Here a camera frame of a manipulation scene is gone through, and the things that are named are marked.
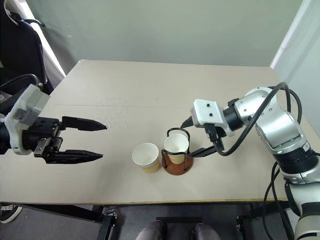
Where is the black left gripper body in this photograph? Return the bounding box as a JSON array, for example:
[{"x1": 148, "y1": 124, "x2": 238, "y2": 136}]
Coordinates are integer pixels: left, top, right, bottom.
[{"x1": 21, "y1": 116, "x2": 64, "y2": 164}]

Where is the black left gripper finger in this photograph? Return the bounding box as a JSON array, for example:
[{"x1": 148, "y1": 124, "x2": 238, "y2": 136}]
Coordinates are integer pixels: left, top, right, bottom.
[
  {"x1": 45, "y1": 149, "x2": 104, "y2": 165},
  {"x1": 61, "y1": 115, "x2": 108, "y2": 132}
]

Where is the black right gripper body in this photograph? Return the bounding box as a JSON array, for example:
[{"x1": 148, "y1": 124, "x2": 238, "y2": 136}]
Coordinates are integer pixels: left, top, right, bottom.
[{"x1": 204, "y1": 123, "x2": 228, "y2": 148}]

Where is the white kraft paper cup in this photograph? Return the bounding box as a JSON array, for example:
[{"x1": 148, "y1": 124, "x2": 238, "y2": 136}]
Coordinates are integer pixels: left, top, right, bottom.
[
  {"x1": 163, "y1": 133, "x2": 189, "y2": 165},
  {"x1": 131, "y1": 142, "x2": 162, "y2": 174}
]

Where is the dark rounded shape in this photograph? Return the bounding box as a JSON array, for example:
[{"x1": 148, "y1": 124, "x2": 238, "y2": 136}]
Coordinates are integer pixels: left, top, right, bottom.
[
  {"x1": 191, "y1": 222, "x2": 221, "y2": 240},
  {"x1": 136, "y1": 220, "x2": 166, "y2": 240}
]

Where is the black white sneaker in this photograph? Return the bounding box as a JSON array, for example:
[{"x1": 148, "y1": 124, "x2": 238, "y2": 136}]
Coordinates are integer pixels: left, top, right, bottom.
[{"x1": 0, "y1": 202, "x2": 24, "y2": 224}]

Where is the black office chair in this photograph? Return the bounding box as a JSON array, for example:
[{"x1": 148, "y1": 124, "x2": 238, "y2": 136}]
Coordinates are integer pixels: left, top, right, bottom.
[{"x1": 0, "y1": 0, "x2": 55, "y2": 96}]

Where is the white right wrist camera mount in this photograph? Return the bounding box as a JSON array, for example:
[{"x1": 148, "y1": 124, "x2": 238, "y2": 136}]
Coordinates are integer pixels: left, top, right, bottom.
[{"x1": 191, "y1": 98, "x2": 236, "y2": 137}]

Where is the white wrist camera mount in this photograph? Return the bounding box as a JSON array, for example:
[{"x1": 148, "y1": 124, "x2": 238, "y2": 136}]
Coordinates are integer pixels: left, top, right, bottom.
[
  {"x1": 4, "y1": 83, "x2": 51, "y2": 156},
  {"x1": 191, "y1": 98, "x2": 236, "y2": 137}
]

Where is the wire cup holder wooden base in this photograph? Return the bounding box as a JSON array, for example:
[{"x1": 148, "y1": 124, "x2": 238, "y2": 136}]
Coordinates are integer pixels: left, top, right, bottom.
[{"x1": 161, "y1": 127, "x2": 195, "y2": 176}]

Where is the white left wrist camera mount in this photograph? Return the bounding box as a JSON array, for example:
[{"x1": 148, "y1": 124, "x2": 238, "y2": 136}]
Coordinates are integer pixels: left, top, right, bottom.
[{"x1": 4, "y1": 83, "x2": 51, "y2": 156}]

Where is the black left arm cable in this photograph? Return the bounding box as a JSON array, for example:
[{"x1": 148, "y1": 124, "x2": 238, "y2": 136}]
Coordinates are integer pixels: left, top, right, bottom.
[{"x1": 0, "y1": 73, "x2": 42, "y2": 93}]

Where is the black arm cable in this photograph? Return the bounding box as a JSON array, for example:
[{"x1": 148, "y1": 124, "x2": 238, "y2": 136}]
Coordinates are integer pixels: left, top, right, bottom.
[
  {"x1": 0, "y1": 73, "x2": 42, "y2": 93},
  {"x1": 214, "y1": 81, "x2": 303, "y2": 157}
]

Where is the black robot body cable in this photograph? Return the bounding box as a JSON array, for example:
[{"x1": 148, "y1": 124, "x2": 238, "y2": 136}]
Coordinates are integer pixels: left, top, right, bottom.
[{"x1": 263, "y1": 161, "x2": 301, "y2": 240}]

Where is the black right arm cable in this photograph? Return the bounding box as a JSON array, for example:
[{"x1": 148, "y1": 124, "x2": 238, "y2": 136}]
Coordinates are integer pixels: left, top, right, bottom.
[{"x1": 214, "y1": 81, "x2": 303, "y2": 157}]

